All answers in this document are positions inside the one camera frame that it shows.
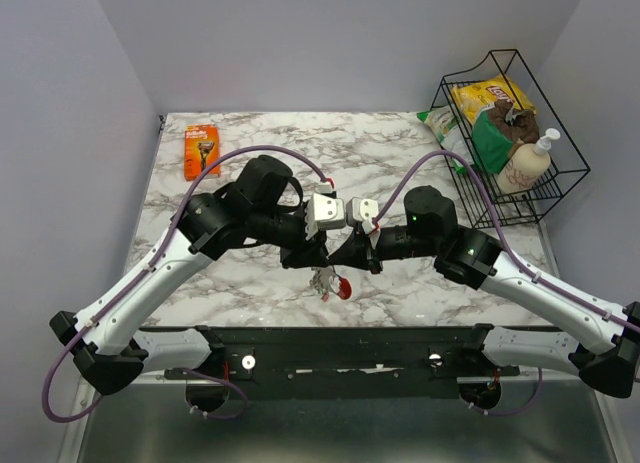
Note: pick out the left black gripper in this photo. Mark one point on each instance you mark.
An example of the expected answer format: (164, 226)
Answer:
(307, 254)

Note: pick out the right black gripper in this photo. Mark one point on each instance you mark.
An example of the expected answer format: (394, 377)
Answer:
(357, 251)

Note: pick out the red white keyring carabiner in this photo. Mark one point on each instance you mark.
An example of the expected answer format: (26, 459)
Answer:
(326, 282)

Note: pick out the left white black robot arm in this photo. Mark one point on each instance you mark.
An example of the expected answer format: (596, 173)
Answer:
(108, 340)

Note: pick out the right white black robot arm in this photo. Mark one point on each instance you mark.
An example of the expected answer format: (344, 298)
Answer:
(594, 339)

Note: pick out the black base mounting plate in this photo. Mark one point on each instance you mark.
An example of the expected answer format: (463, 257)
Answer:
(349, 363)

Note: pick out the green white snack bag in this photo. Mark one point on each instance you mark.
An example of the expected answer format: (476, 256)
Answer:
(444, 124)

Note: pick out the orange razor box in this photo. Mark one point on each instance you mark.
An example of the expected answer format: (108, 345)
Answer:
(201, 148)

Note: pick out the cream lotion pump bottle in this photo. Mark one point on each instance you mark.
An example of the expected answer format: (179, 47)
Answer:
(528, 164)

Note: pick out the yellow chips bag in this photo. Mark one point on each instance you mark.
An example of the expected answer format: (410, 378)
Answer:
(475, 99)

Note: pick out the brown crumpled cloth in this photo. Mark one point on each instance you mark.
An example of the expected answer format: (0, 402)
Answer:
(514, 123)

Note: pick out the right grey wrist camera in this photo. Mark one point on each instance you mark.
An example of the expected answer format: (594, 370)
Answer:
(359, 210)

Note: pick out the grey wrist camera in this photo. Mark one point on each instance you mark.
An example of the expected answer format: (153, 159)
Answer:
(359, 210)
(323, 213)

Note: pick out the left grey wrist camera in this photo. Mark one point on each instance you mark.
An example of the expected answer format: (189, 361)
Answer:
(323, 213)

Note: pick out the black wire basket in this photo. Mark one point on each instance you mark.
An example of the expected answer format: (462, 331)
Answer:
(491, 150)

